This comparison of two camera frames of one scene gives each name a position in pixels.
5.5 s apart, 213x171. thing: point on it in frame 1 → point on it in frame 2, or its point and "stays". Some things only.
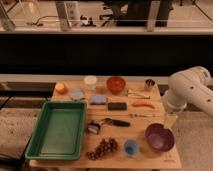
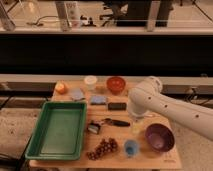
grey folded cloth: x=76 y=94 stays
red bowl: x=115 y=84 stays
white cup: x=90 y=81 stays
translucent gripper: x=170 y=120 → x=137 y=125
